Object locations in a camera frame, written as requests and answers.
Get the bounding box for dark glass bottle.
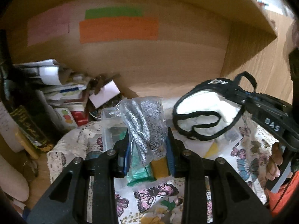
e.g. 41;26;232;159
1;29;55;152

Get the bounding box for yellow sponge block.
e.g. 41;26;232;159
150;157;169;179

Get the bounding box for orange paper strip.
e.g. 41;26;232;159
79;17;159;44

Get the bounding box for grey knitted item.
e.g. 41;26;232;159
114;96;168;166

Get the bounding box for clear plastic storage box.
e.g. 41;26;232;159
101;104;129;151

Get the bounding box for green paper strip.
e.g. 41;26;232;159
85;6;143;20

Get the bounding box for butterfly print tablecloth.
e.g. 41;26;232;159
47;113;276;223

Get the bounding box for pink paper strip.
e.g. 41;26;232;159
27;4;70;46

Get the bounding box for pile of papers and books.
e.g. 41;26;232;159
15;59;122;132

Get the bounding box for green knitted cloth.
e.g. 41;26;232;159
126;144;157;187

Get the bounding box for wooden shelf unit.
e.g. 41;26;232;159
1;0;293;102

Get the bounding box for person's right hand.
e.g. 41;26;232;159
266;142;283;181

